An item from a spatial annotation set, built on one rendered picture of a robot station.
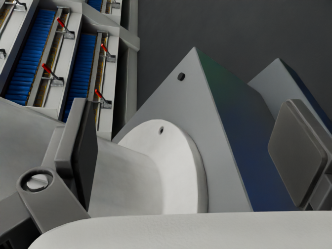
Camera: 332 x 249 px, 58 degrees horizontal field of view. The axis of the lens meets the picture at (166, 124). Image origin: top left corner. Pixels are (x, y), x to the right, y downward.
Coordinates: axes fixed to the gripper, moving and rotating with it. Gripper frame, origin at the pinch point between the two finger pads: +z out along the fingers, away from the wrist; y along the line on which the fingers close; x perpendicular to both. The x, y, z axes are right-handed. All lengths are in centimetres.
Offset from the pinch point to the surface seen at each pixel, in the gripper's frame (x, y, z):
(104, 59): -48, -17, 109
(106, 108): -55, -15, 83
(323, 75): -19, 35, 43
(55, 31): -35, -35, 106
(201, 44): -32, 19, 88
